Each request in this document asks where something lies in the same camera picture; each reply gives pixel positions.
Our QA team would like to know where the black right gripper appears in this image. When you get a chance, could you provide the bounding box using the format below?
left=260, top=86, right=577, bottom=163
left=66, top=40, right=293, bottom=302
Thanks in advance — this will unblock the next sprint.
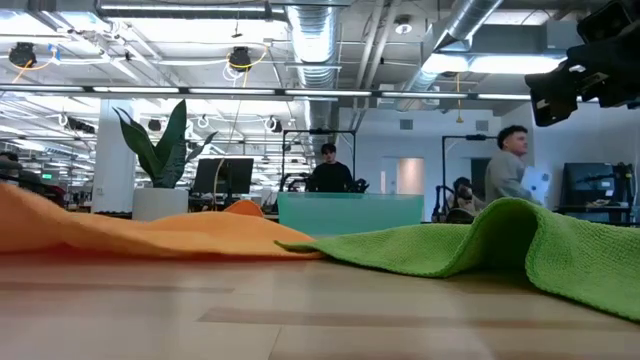
left=523, top=62, right=584, bottom=128

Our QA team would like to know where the green microfiber towel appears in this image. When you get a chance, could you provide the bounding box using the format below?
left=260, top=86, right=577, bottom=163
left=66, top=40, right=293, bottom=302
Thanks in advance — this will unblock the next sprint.
left=273, top=197, right=640, bottom=324

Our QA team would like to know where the orange microfiber towel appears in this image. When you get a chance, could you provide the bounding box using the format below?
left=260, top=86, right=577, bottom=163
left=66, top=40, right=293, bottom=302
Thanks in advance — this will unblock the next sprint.
left=0, top=182, right=325, bottom=261

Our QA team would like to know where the teal translucent plastic basket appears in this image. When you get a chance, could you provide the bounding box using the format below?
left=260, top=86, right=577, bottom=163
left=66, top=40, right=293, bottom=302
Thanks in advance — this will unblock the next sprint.
left=277, top=191, right=425, bottom=239

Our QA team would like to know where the white flat object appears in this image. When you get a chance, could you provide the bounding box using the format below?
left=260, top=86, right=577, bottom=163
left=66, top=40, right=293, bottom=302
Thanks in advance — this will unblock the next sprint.
left=520, top=166, right=553, bottom=205

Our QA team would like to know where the person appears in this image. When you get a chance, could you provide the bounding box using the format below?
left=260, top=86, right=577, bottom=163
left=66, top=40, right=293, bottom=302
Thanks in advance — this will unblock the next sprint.
left=305, top=142, right=355, bottom=194
left=483, top=124, right=544, bottom=206
left=446, top=176, right=487, bottom=225

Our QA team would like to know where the black background monitor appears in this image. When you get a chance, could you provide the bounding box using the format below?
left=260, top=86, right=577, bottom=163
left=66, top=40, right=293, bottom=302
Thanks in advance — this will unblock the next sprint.
left=192, top=157, right=255, bottom=196
left=562, top=161, right=617, bottom=207

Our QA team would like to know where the black ceiling-mounted device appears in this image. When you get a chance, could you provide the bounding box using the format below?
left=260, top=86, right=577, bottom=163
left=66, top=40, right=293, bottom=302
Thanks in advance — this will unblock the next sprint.
left=8, top=41, right=38, bottom=69
left=228, top=45, right=254, bottom=72

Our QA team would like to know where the green snake plant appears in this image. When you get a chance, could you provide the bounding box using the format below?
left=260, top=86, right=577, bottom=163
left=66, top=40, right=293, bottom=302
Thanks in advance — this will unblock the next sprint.
left=112, top=98, right=220, bottom=190

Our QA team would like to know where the white pillar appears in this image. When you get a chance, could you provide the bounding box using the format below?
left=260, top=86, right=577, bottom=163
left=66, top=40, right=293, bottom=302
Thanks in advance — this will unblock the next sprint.
left=92, top=98, right=136, bottom=214

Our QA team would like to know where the black metal stand frame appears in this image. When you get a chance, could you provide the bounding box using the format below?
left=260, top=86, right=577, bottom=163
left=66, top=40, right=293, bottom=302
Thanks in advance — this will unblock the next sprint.
left=440, top=133, right=501, bottom=221

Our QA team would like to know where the black aluminium table frame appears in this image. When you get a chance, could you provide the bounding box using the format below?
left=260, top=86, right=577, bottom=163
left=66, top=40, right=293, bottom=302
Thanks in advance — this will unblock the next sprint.
left=62, top=209, right=640, bottom=229

